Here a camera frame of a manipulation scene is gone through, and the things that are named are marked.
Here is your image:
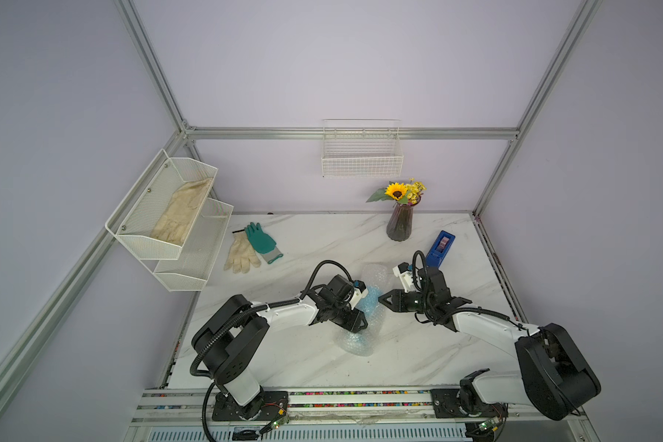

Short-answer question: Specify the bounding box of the lower white mesh shelf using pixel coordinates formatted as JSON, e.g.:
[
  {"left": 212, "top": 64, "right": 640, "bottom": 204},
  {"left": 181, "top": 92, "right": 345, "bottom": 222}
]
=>
[{"left": 150, "top": 198, "right": 233, "bottom": 292}]

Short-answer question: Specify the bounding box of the clear bubble wrap sheet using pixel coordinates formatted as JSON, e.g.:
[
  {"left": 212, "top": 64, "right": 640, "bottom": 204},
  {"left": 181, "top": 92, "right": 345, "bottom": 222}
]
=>
[{"left": 333, "top": 263, "right": 394, "bottom": 357}]

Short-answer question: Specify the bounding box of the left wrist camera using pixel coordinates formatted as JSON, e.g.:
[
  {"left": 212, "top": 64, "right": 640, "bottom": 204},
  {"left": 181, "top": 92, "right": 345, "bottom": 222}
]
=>
[{"left": 349, "top": 280, "right": 368, "bottom": 309}]

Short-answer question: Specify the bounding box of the black corrugated cable hose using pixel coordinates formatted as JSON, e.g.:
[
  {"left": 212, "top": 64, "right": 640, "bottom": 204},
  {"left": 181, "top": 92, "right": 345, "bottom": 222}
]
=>
[{"left": 189, "top": 259, "right": 355, "bottom": 442}]

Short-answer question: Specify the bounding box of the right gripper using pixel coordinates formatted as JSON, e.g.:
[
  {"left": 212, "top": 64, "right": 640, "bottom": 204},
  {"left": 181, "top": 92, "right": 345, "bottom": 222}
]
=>
[{"left": 378, "top": 288, "right": 434, "bottom": 313}]

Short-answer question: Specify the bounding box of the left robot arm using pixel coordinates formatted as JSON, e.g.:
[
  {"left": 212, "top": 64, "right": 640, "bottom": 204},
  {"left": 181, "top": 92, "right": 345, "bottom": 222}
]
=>
[{"left": 189, "top": 276, "right": 368, "bottom": 407}]

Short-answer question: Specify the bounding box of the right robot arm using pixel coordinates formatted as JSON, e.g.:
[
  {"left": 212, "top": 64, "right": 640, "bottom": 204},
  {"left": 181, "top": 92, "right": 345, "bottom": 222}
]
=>
[{"left": 379, "top": 263, "right": 601, "bottom": 421}]

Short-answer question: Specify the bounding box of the aluminium front rail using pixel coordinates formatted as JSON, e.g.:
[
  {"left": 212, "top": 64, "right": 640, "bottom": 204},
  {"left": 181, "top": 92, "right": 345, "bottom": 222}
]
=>
[{"left": 124, "top": 387, "right": 599, "bottom": 441}]

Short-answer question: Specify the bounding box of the white wire wall basket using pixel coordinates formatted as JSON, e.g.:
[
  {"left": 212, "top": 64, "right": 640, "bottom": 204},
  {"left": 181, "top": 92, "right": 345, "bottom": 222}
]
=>
[{"left": 322, "top": 119, "right": 404, "bottom": 179}]

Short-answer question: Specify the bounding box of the beige work glove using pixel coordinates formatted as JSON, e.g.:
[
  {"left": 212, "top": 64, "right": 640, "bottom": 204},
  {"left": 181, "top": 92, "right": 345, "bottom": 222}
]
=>
[{"left": 224, "top": 230, "right": 261, "bottom": 274}]

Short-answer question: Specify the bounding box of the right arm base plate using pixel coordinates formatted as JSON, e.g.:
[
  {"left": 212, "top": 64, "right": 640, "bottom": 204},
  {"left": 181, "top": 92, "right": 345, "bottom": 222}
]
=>
[{"left": 430, "top": 388, "right": 508, "bottom": 419}]

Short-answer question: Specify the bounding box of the dark glass flower vase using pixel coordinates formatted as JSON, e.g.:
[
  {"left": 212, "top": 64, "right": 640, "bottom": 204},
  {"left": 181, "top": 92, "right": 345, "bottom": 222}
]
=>
[{"left": 386, "top": 204, "right": 414, "bottom": 242}]

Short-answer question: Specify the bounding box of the sunflower bouquet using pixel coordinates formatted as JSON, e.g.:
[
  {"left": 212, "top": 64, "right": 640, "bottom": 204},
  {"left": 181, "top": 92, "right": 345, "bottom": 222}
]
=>
[{"left": 366, "top": 179, "right": 427, "bottom": 206}]

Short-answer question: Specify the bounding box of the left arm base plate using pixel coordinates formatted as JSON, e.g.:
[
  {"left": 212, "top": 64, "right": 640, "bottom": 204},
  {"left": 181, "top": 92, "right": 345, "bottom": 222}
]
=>
[{"left": 209, "top": 390, "right": 289, "bottom": 422}]

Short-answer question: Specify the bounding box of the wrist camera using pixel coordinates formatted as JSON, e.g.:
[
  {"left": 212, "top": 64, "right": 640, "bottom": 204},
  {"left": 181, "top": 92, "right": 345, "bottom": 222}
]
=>
[
  {"left": 392, "top": 263, "right": 416, "bottom": 293},
  {"left": 349, "top": 280, "right": 368, "bottom": 309}
]

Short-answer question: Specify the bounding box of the blue tape dispenser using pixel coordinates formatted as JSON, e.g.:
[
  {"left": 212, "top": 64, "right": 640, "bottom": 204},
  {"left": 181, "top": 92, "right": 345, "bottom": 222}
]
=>
[{"left": 425, "top": 230, "right": 456, "bottom": 268}]

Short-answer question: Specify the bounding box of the green work glove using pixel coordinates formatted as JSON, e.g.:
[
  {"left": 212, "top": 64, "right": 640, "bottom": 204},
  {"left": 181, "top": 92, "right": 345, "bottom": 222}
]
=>
[{"left": 244, "top": 223, "right": 284, "bottom": 264}]

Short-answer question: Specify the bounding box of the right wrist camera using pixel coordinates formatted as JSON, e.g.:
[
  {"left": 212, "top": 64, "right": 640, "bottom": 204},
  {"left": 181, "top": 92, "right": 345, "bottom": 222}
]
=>
[{"left": 392, "top": 263, "right": 416, "bottom": 293}]

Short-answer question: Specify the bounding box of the blue plastic wine glass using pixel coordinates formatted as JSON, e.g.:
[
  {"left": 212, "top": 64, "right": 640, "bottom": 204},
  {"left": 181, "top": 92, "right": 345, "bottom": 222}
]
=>
[{"left": 339, "top": 287, "right": 386, "bottom": 355}]

